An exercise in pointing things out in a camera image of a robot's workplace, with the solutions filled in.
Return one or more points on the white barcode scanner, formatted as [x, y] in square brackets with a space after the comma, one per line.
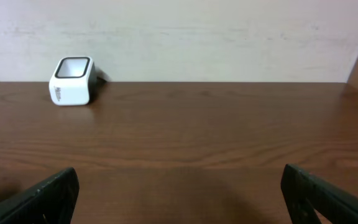
[73, 81]

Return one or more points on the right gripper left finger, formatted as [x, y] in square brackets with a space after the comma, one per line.
[52, 200]

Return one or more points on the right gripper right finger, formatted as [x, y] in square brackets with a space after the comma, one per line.
[306, 195]

